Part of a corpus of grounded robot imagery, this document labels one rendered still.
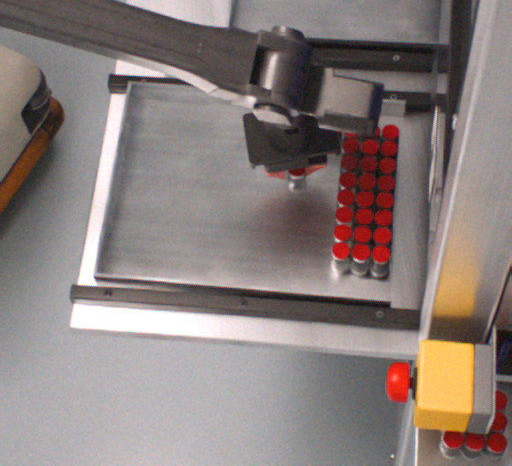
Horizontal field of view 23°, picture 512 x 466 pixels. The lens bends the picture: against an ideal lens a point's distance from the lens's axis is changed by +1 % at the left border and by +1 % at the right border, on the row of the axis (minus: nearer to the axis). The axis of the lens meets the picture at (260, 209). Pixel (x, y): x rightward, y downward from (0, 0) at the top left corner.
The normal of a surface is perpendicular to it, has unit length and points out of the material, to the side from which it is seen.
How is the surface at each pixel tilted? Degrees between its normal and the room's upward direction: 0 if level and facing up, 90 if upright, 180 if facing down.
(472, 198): 90
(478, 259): 90
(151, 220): 0
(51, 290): 0
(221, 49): 31
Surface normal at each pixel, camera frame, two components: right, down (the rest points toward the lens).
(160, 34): 0.30, -0.04
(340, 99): -0.07, -0.12
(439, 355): -0.05, -0.44
